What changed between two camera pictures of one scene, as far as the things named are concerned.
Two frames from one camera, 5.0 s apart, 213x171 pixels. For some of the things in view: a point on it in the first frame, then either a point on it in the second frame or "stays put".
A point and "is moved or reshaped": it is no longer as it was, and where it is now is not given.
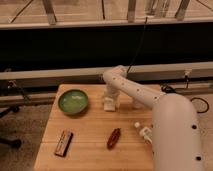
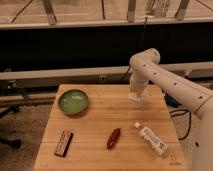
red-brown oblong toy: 113,138 stays put
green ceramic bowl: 73,101 stays put
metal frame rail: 148,73 stays put
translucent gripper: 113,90 -> 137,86
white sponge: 109,104 is moved or reshaped
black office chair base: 14,143 stays put
